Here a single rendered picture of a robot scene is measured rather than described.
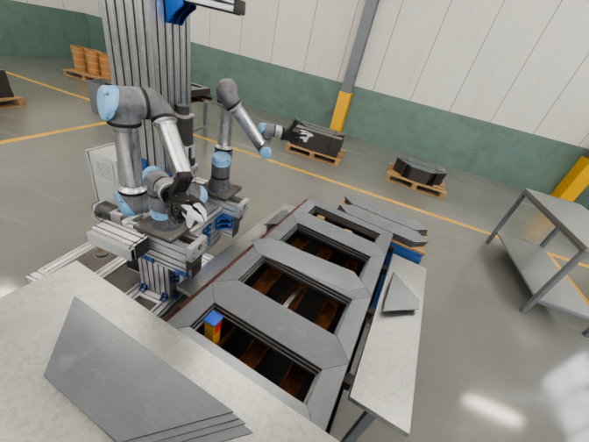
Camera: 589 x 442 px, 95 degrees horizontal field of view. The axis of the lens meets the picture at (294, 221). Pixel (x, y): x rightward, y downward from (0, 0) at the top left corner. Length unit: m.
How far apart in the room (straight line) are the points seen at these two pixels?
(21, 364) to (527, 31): 8.83
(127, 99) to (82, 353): 0.83
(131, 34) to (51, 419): 1.34
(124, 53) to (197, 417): 1.41
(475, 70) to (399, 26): 2.07
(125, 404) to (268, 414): 0.38
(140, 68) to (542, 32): 8.16
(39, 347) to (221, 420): 0.58
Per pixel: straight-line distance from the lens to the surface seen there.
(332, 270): 1.66
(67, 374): 1.05
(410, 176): 5.95
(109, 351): 1.05
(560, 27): 8.82
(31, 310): 1.26
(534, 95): 8.81
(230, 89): 1.68
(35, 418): 1.04
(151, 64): 1.46
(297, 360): 1.29
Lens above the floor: 1.94
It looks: 33 degrees down
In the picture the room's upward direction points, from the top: 14 degrees clockwise
